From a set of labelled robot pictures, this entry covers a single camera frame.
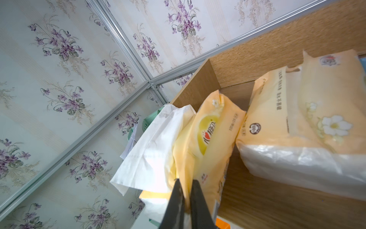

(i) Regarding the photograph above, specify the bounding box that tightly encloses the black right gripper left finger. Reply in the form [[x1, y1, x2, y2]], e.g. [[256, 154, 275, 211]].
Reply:
[[159, 179, 185, 229]]

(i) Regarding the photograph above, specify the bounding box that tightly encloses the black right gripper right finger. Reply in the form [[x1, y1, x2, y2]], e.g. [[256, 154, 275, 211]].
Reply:
[[190, 180, 218, 229]]

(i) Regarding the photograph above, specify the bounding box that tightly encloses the yellow tissue pack with tissue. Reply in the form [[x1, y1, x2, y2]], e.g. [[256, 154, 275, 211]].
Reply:
[[111, 91, 246, 222]]

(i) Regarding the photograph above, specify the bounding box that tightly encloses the wooden shelf unit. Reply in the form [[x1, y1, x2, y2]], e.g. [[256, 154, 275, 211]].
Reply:
[[172, 0, 366, 229]]

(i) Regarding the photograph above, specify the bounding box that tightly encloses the mint green desk organizer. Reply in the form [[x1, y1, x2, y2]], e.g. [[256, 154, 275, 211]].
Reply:
[[127, 106, 163, 140]]

